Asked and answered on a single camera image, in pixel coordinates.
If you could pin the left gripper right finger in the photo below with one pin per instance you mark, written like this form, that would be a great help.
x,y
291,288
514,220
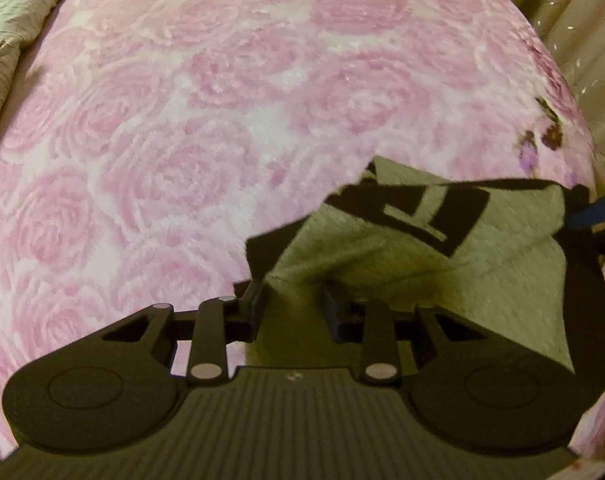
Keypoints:
x,y
343,313

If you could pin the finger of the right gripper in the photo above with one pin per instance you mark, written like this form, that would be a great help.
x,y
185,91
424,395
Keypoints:
x,y
591,216

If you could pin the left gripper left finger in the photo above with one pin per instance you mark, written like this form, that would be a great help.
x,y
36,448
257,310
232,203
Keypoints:
x,y
251,301

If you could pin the black and grey sweater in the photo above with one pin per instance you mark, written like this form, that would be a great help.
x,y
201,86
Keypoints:
x,y
498,252

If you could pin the pink rose blanket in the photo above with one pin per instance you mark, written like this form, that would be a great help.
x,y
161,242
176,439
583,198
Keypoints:
x,y
144,140

